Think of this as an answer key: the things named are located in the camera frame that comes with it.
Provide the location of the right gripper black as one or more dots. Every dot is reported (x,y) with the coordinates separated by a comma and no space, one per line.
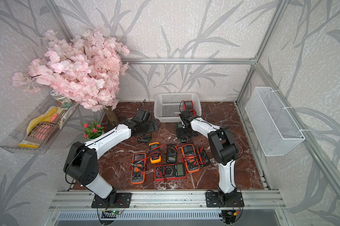
(180,134)

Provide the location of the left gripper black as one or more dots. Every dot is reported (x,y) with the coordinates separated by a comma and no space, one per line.
(152,128)

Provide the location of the green multimeter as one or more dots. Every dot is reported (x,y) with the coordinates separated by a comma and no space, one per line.
(144,138)
(181,133)

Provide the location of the orange multimeter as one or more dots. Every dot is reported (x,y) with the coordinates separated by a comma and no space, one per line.
(138,168)
(190,158)

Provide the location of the white perforated plastic basket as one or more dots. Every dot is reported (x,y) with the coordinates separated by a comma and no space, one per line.
(168,106)

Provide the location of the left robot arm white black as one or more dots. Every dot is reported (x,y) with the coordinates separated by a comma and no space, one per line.
(82,160)

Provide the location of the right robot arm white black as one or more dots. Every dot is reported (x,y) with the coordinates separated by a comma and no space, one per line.
(223,147)

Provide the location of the small black multimeter centre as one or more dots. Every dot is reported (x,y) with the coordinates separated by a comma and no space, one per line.
(172,152)

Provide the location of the small black multimeter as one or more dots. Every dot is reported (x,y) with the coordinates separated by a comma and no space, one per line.
(172,152)
(203,159)

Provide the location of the small yellow multimeter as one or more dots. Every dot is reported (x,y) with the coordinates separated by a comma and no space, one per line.
(154,153)

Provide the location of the small black multimeter right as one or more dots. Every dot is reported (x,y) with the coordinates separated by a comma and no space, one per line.
(203,159)

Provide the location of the large red multimeter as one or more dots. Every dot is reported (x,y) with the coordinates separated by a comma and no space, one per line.
(170,172)

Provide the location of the small potted pink flowers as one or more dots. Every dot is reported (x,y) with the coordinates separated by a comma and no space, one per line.
(92,130)

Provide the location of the pink cherry blossom tree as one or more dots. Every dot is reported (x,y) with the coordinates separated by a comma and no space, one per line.
(86,69)

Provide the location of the patterned round tin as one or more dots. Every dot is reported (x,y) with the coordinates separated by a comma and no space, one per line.
(61,100)

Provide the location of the pink brown grid tray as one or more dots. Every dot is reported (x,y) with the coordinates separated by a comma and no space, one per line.
(40,132)

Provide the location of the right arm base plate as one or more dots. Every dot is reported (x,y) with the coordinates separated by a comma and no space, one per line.
(221,199)

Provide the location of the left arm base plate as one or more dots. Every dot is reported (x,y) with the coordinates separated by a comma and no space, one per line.
(114,200)

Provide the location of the white wire mesh basket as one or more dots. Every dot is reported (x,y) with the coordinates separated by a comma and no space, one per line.
(275,129)

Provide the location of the clear acrylic wall shelf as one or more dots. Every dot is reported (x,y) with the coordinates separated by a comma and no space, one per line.
(15,142)

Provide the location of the aluminium front rail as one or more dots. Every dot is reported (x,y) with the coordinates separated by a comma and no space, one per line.
(81,200)

